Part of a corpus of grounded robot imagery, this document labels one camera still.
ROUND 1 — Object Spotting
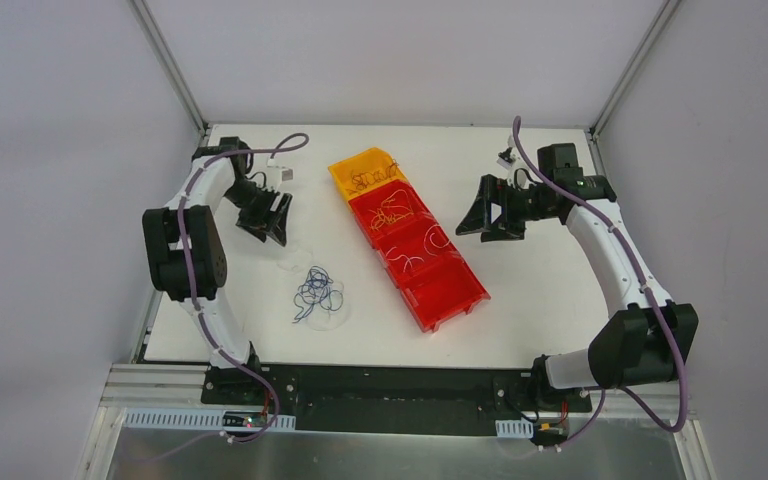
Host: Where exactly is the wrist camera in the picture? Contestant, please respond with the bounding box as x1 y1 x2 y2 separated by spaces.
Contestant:
265 165 294 189
497 137 517 171

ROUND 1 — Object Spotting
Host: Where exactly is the yellow plastic bin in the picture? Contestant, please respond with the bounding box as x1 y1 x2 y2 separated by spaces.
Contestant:
328 147 407 202

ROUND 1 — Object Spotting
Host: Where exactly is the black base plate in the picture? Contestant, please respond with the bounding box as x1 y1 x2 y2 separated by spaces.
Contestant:
201 363 592 436

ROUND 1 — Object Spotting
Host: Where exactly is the red bin near yellow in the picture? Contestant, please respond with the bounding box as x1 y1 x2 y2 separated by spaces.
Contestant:
348 180 432 248

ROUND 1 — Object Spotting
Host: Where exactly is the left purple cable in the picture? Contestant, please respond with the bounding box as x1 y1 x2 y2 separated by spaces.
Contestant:
118 132 311 446

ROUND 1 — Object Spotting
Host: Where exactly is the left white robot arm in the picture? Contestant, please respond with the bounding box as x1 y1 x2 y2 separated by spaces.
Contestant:
142 137 292 405

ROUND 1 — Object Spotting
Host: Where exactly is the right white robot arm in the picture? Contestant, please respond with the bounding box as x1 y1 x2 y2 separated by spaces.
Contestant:
455 139 698 410

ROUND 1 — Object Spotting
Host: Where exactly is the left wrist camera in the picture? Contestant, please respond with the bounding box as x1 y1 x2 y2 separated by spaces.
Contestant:
265 165 294 189

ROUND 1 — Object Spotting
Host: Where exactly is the white wire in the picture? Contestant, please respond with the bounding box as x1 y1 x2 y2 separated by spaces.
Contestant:
383 223 453 274

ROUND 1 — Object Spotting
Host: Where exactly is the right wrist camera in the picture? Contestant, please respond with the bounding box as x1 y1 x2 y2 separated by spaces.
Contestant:
497 137 517 171

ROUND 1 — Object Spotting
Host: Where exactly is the orange wire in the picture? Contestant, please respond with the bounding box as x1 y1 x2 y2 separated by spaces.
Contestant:
350 161 401 192

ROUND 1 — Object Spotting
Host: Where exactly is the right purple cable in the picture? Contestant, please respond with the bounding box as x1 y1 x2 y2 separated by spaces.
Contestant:
511 116 693 453

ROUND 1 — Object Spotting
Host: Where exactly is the red middle bin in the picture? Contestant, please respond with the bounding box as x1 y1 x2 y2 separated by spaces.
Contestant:
375 222 462 286

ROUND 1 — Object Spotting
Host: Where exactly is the purple cable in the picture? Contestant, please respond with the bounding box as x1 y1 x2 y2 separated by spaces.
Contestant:
511 116 693 453
118 132 311 446

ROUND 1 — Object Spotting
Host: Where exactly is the red front bin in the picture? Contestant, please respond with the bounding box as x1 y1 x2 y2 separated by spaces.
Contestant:
399 258 491 333

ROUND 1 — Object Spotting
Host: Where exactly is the yellow wire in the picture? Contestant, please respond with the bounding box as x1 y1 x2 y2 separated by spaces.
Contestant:
367 192 418 233

